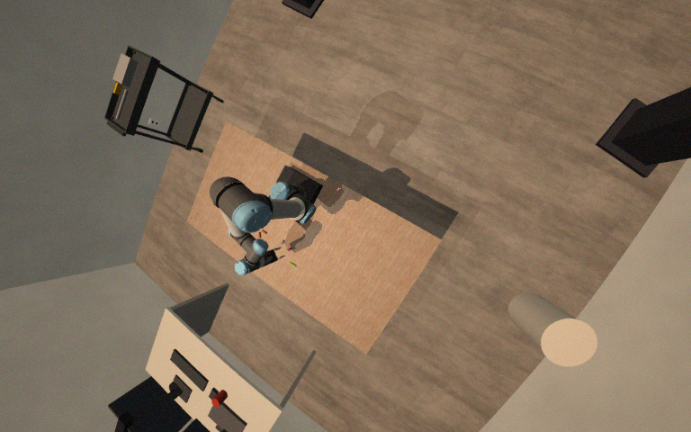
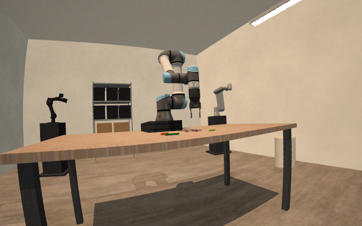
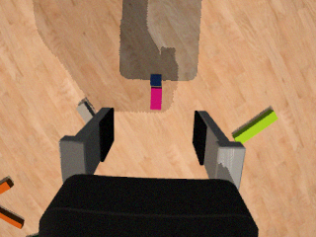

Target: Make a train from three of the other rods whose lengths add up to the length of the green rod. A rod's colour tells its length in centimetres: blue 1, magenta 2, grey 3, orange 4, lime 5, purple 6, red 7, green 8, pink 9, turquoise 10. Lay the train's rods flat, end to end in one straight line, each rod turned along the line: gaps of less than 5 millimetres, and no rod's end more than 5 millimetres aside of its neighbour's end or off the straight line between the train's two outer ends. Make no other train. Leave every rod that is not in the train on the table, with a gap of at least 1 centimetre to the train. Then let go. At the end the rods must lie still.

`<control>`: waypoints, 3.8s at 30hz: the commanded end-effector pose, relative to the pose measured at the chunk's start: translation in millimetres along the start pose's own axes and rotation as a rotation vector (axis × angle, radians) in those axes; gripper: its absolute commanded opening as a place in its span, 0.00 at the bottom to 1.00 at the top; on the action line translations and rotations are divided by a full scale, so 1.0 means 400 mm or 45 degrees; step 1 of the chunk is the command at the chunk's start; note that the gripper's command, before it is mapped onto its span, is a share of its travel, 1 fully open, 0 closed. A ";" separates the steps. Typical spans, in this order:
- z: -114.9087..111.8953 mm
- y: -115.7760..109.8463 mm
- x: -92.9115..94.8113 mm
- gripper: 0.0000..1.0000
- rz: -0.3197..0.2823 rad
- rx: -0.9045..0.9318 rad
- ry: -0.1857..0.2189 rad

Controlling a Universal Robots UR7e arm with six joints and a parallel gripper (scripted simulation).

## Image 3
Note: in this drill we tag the small blue cube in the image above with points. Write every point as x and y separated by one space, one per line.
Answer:
155 79

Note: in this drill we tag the grey rod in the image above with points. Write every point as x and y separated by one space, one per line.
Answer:
85 112

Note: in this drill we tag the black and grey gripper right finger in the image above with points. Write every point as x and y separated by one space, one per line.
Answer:
221 158

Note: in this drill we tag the orange rod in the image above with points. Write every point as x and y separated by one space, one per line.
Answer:
5 186
11 218

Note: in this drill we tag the lime green rod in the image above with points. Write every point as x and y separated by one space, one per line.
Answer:
255 126

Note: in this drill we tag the short magenta rod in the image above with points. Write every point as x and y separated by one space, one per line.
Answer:
156 97

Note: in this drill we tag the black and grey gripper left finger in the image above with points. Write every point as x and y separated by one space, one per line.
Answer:
82 153

